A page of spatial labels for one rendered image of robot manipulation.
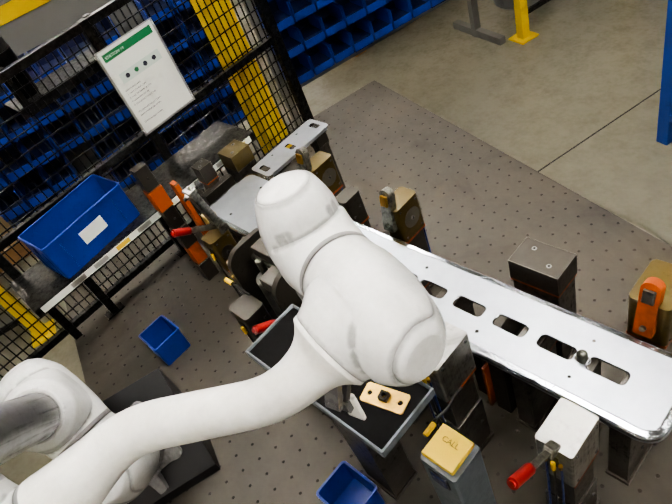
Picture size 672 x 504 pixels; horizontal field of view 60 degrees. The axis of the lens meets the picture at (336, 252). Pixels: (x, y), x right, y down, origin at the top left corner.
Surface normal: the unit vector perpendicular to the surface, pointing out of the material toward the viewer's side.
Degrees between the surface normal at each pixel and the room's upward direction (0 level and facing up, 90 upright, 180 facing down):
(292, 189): 5
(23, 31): 90
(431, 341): 91
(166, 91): 90
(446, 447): 0
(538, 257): 0
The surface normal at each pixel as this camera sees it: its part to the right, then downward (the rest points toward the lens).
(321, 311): -0.59, -0.37
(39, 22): 0.48, 0.51
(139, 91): 0.69, 0.33
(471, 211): -0.30, -0.68
